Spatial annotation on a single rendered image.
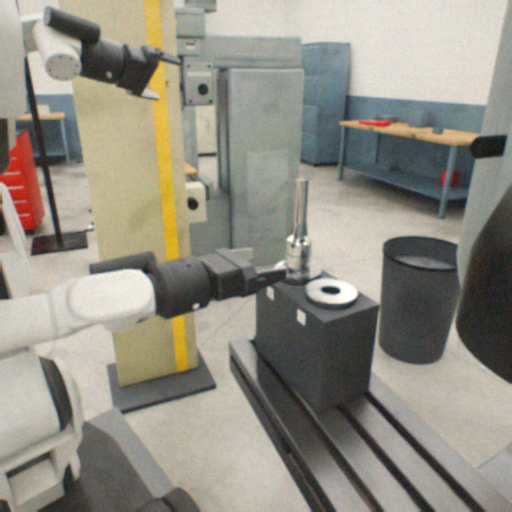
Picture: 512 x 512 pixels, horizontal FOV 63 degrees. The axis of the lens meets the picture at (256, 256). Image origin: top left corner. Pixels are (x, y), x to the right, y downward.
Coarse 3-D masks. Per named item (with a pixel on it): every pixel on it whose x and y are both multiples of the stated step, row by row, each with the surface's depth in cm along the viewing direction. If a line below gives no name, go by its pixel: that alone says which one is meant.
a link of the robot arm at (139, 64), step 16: (112, 48) 85; (128, 48) 89; (144, 48) 91; (112, 64) 85; (128, 64) 89; (144, 64) 90; (96, 80) 88; (112, 80) 88; (128, 80) 92; (144, 80) 94
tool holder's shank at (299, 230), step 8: (296, 184) 73; (304, 184) 73; (296, 192) 74; (304, 192) 73; (296, 200) 74; (304, 200) 74; (296, 208) 75; (304, 208) 75; (296, 216) 75; (304, 216) 75; (296, 224) 76; (304, 224) 76; (296, 232) 76; (304, 232) 76; (296, 240) 77
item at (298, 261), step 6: (288, 252) 78; (294, 252) 77; (300, 252) 77; (306, 252) 77; (288, 258) 78; (294, 258) 77; (300, 258) 77; (306, 258) 77; (288, 264) 79; (294, 264) 78; (300, 264) 78; (306, 264) 78; (288, 270) 79; (294, 270) 78; (300, 270) 78; (306, 270) 79
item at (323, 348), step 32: (288, 288) 76; (320, 288) 73; (352, 288) 73; (256, 320) 87; (288, 320) 75; (320, 320) 67; (352, 320) 69; (288, 352) 78; (320, 352) 68; (352, 352) 72; (320, 384) 71; (352, 384) 75
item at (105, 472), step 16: (96, 432) 123; (80, 448) 117; (96, 448) 117; (112, 448) 117; (80, 464) 113; (96, 464) 113; (112, 464) 113; (128, 464) 113; (80, 480) 108; (96, 480) 108; (112, 480) 108; (128, 480) 108; (64, 496) 104; (80, 496) 104; (96, 496) 104; (112, 496) 104; (128, 496) 104; (144, 496) 104
